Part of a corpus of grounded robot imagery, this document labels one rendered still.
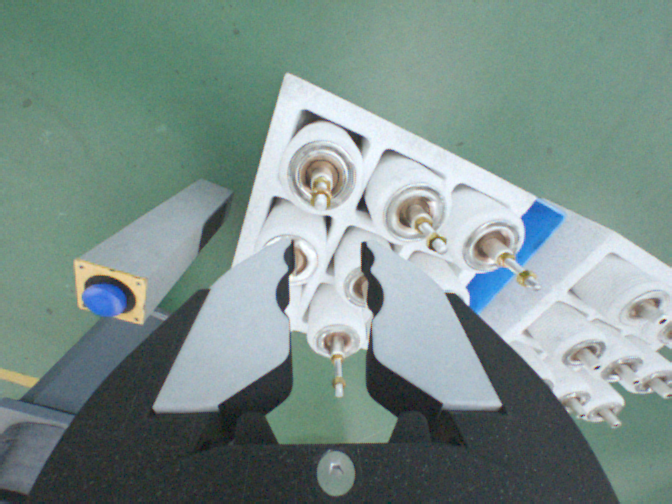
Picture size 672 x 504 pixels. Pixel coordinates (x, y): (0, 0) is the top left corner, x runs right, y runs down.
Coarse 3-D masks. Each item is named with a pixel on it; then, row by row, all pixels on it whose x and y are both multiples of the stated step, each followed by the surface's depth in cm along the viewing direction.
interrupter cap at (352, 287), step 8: (352, 272) 35; (360, 272) 35; (344, 280) 36; (352, 280) 36; (360, 280) 36; (344, 288) 36; (352, 288) 36; (360, 288) 37; (352, 296) 37; (360, 296) 37; (360, 304) 38
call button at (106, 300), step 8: (88, 288) 26; (96, 288) 26; (104, 288) 26; (112, 288) 27; (88, 296) 26; (96, 296) 26; (104, 296) 26; (112, 296) 26; (120, 296) 27; (88, 304) 27; (96, 304) 27; (104, 304) 27; (112, 304) 27; (120, 304) 27; (96, 312) 27; (104, 312) 27; (112, 312) 27; (120, 312) 28
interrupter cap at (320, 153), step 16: (304, 144) 27; (320, 144) 27; (336, 144) 27; (304, 160) 27; (320, 160) 28; (336, 160) 28; (352, 160) 28; (288, 176) 28; (304, 176) 29; (336, 176) 29; (352, 176) 28; (304, 192) 29; (336, 192) 29
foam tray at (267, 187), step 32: (288, 96) 31; (320, 96) 31; (288, 128) 33; (352, 128) 33; (384, 128) 33; (416, 160) 35; (448, 160) 35; (256, 192) 37; (512, 192) 38; (256, 224) 39; (352, 224) 39; (448, 256) 43
